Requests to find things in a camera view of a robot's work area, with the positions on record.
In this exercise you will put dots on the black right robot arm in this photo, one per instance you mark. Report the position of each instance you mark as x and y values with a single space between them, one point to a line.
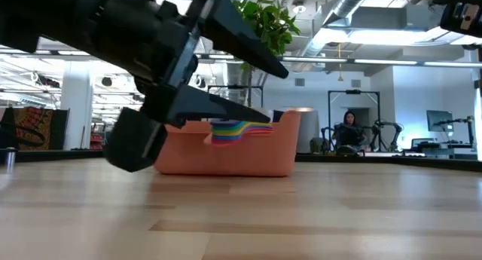
463 19

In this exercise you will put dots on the black background rig frame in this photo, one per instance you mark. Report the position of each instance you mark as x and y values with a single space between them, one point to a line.
354 91

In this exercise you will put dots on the light blue plastic measuring cup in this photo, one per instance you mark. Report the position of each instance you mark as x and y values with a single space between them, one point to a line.
226 126

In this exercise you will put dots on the orange plastic basket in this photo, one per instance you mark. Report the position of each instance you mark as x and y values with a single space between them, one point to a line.
226 158

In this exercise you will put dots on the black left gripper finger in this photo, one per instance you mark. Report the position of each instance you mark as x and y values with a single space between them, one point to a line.
211 107
244 45

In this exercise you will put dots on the person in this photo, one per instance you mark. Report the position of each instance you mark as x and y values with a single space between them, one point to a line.
349 133

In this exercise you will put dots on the grey computer monitor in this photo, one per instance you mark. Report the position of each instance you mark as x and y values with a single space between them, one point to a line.
438 120

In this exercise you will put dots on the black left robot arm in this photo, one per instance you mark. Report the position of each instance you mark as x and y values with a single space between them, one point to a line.
37 15

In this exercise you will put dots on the green plant in white pot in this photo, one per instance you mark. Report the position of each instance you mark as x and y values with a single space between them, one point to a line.
271 22

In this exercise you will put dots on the background desk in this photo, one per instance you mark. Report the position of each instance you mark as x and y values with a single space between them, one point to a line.
437 145

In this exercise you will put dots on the dark blue plastic tag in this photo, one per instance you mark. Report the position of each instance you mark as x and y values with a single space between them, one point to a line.
226 124

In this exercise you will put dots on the green plastic measuring cup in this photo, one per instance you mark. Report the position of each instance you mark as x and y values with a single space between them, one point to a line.
226 129

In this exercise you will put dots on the yellow plastic measuring cup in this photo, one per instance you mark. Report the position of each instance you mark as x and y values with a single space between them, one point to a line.
226 132

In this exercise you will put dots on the silver metal post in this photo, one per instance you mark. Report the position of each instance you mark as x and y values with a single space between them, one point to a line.
10 158

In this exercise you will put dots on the colourful patterned artwork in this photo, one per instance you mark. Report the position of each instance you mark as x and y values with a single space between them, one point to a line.
34 128

